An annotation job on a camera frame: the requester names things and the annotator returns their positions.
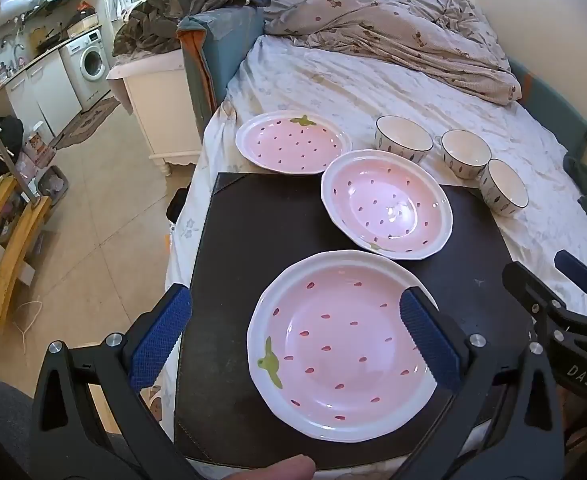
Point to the pink strawberry plate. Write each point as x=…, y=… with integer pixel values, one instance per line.
x=288, y=145
x=383, y=205
x=343, y=340

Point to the black leather mat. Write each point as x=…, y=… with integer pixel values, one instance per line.
x=253, y=240

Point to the white nightstand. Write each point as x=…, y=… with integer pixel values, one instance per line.
x=158, y=105

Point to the patterned floor rug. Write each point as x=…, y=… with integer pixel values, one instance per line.
x=86, y=122

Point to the person's left hand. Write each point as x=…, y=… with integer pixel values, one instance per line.
x=283, y=467

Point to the grey bin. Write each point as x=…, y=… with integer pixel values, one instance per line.
x=53, y=182

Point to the black jacket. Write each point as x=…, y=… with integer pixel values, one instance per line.
x=1, y=135

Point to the white kitchen cabinet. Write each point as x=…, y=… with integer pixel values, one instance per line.
x=43, y=90

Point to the pink patterned box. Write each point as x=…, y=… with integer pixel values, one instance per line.
x=38, y=147

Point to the beige printed quilt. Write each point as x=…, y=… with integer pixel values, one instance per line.
x=398, y=35

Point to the yellow wooden rack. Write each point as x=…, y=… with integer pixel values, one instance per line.
x=16, y=240

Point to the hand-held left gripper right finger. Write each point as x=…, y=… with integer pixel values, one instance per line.
x=431, y=340

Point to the white leaf-print bowl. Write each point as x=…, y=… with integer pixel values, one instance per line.
x=403, y=135
x=466, y=150
x=503, y=185

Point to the white washing machine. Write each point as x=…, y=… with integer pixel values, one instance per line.
x=91, y=62

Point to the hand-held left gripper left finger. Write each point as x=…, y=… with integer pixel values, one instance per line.
x=161, y=340

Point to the camouflage cloth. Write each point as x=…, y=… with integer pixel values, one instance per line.
x=173, y=15

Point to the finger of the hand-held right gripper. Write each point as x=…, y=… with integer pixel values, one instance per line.
x=576, y=267
x=526, y=285

